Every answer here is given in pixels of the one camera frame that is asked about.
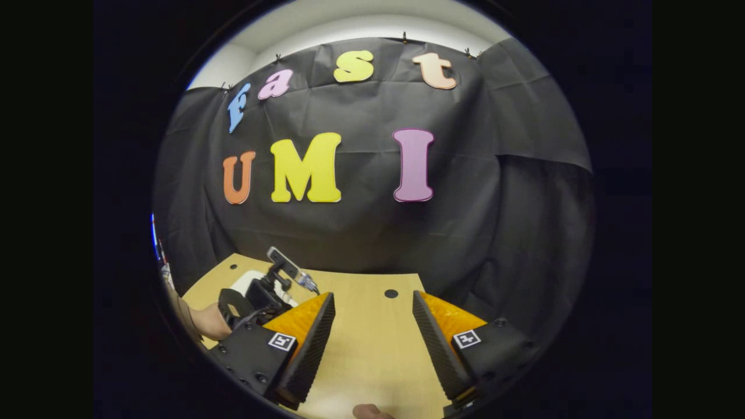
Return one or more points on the white suitcase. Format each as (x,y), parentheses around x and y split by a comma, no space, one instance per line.
(247,282)

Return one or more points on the black backdrop cloth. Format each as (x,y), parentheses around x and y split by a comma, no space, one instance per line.
(361,233)

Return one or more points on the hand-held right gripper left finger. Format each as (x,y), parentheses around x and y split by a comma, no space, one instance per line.
(308,349)

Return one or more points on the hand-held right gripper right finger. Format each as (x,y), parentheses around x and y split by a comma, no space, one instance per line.
(436,349)

